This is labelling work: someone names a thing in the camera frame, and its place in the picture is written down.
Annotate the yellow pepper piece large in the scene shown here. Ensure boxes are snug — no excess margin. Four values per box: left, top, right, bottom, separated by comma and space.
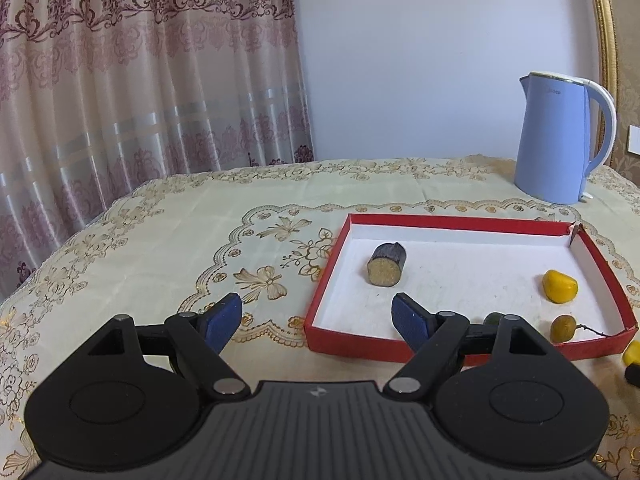
623, 340, 640, 366

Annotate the green cucumber piece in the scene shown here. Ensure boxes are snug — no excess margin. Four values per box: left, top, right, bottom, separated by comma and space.
483, 312, 504, 325

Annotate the brown longan with stem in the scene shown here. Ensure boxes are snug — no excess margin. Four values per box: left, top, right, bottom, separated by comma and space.
549, 314, 608, 344

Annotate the thick dark sugarcane piece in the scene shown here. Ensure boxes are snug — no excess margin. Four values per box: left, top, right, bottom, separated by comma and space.
367, 243, 407, 287

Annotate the cream embroidered tablecloth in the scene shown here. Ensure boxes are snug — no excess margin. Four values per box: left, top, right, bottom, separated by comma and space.
1, 155, 639, 479

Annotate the red shallow cardboard box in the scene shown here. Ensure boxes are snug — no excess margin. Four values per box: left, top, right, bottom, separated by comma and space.
304, 214, 638, 362

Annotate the blue electric kettle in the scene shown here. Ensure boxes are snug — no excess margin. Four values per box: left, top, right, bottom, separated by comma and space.
514, 72, 617, 205

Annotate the pink patterned curtain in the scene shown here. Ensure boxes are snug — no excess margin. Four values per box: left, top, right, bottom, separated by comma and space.
1, 0, 314, 296

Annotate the gold padded headboard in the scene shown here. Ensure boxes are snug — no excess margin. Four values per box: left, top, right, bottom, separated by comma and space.
592, 0, 639, 183

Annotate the white wall switch panel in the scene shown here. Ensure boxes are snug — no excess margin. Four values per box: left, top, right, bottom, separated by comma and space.
627, 125, 640, 156

